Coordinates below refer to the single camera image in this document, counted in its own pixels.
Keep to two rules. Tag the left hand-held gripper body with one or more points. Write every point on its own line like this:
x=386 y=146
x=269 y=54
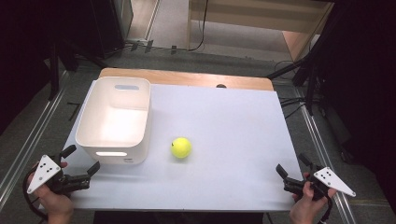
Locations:
x=49 y=174

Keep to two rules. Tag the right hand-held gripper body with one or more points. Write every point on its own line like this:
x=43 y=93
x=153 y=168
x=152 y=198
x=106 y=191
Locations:
x=320 y=182

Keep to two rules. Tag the white plastic storage bin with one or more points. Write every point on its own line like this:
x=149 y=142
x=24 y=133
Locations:
x=115 y=121

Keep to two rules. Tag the yellow tennis ball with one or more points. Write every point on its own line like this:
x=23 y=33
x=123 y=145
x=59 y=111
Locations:
x=181 y=147

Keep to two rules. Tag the person's right hand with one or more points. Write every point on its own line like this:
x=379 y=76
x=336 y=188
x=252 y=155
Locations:
x=306 y=205

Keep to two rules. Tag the person's left hand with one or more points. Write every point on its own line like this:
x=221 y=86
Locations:
x=56 y=203

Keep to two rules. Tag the white table mat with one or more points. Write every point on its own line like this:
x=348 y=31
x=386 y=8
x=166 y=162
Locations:
x=224 y=146

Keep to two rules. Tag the black tripod stand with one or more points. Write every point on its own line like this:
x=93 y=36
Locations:
x=306 y=74

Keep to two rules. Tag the black metal stand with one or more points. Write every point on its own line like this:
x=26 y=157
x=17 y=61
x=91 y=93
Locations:
x=57 y=62

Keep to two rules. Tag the dark cabinet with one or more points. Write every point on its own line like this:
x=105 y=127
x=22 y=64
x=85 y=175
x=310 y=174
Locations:
x=109 y=26

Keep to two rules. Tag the wooden shelf unit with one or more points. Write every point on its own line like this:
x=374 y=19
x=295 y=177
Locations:
x=249 y=18

